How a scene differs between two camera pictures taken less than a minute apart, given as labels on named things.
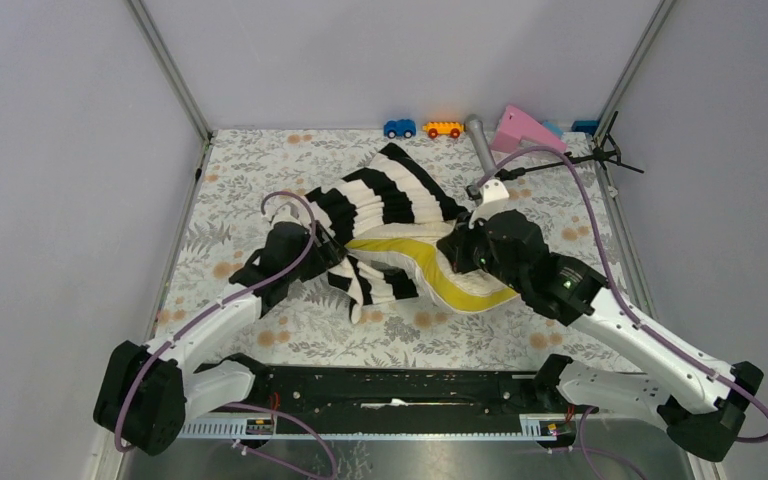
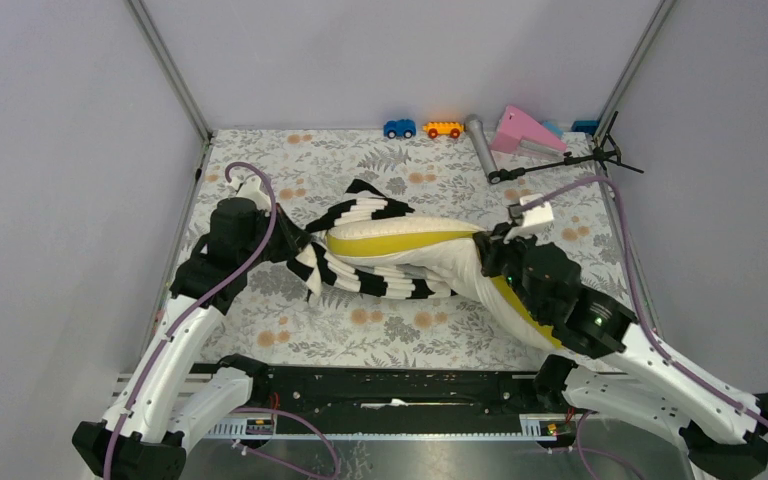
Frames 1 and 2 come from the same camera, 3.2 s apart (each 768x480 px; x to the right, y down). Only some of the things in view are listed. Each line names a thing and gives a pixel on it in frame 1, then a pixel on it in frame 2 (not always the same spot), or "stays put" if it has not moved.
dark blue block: [586, 126] stays put
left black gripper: [325, 254] to [292, 237]
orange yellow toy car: [443, 128] stays put
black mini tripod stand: [607, 152] stays put
